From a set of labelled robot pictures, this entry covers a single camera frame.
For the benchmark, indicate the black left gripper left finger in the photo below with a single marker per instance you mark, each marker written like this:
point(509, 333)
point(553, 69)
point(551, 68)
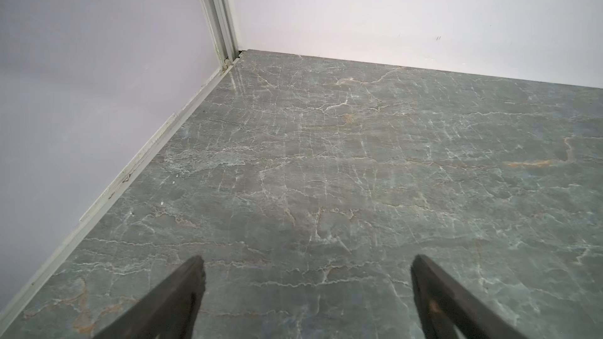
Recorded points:
point(169, 310)

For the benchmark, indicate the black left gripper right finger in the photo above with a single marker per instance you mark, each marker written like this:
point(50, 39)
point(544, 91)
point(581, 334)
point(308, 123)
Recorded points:
point(447, 309)

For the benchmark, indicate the aluminium frame rail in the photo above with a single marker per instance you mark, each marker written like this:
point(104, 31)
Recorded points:
point(90, 92)

